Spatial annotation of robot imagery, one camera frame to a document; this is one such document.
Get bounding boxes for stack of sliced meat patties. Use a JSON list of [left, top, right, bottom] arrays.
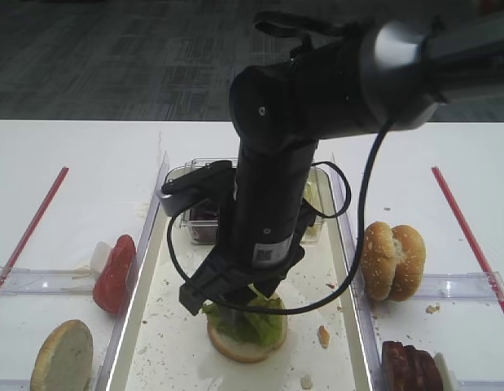
[[382, 340, 444, 391]]

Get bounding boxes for clear patty slider track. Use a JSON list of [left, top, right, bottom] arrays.
[[455, 380, 504, 391]]

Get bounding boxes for clear plastic salad container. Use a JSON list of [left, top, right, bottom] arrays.
[[167, 158, 326, 245]]

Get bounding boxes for right red strip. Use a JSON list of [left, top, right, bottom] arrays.
[[432, 166, 504, 314]]

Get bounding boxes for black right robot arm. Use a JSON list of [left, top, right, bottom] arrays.
[[161, 11, 504, 314]]

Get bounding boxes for bun slice on left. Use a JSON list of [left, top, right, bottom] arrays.
[[29, 319, 94, 391]]

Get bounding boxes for clear rail right of tray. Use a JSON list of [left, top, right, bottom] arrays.
[[331, 152, 389, 391]]

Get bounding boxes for red strip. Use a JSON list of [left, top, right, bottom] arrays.
[[432, 166, 504, 314], [0, 166, 69, 289]]

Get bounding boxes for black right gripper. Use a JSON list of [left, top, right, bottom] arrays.
[[178, 244, 305, 326]]

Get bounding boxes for white patty pusher block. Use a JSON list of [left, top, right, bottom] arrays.
[[433, 352, 459, 391]]

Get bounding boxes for sesame bun top near tray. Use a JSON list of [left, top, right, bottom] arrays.
[[361, 222, 397, 301]]

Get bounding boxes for left red strip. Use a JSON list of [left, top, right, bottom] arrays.
[[0, 166, 69, 289]]

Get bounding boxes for bun bottom on tray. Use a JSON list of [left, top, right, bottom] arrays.
[[207, 319, 287, 363]]

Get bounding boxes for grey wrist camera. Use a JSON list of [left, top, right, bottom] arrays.
[[158, 160, 234, 217]]

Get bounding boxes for bread crumb piece on tray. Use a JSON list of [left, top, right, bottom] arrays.
[[318, 325, 330, 349]]

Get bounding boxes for clear tomato slider track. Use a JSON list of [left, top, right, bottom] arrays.
[[0, 267, 95, 296]]

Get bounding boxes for shredded purple cabbage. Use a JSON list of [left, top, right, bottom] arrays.
[[187, 204, 218, 244]]

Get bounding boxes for clear rail left of tray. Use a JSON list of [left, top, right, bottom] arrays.
[[90, 154, 169, 390]]

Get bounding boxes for green lettuce leaves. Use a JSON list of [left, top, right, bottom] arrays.
[[202, 303, 287, 347]]

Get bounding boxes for clear bun slider track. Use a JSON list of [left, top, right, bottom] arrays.
[[412, 272, 504, 302]]

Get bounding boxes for sesame bun top outer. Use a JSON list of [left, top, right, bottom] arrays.
[[388, 225, 426, 301]]

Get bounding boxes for tomato slices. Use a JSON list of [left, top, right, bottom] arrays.
[[93, 235, 136, 314]]

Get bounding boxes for clear rail of tray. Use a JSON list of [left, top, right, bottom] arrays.
[[90, 154, 169, 390], [331, 152, 389, 391]]

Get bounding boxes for white metal tray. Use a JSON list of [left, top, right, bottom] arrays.
[[100, 165, 375, 391]]

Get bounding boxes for white tomato pusher block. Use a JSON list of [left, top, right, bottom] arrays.
[[90, 242, 112, 279]]

